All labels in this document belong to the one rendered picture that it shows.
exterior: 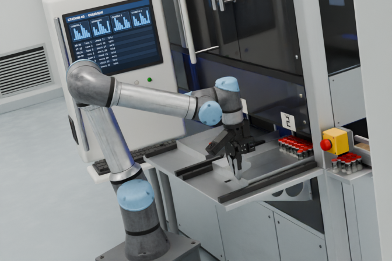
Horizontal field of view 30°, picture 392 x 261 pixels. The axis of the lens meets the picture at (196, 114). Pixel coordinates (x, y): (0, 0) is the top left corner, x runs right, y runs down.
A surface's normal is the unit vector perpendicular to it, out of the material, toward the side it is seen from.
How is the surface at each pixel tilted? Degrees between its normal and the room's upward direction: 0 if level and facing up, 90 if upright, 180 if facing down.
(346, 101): 90
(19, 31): 90
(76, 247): 0
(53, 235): 0
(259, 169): 0
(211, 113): 90
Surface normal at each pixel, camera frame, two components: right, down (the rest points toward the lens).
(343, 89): 0.45, 0.19
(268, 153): -0.17, -0.94
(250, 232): -0.87, 0.29
